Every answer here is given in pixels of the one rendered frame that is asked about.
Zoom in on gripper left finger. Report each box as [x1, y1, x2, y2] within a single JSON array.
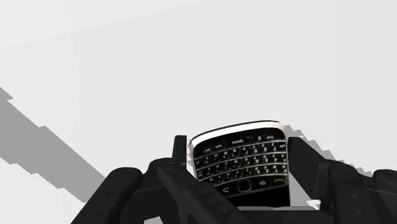
[[70, 134, 253, 224]]

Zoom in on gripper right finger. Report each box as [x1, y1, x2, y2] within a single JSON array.
[[286, 136, 397, 224]]

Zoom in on black keypad phone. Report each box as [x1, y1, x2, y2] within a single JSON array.
[[188, 120, 291, 207]]

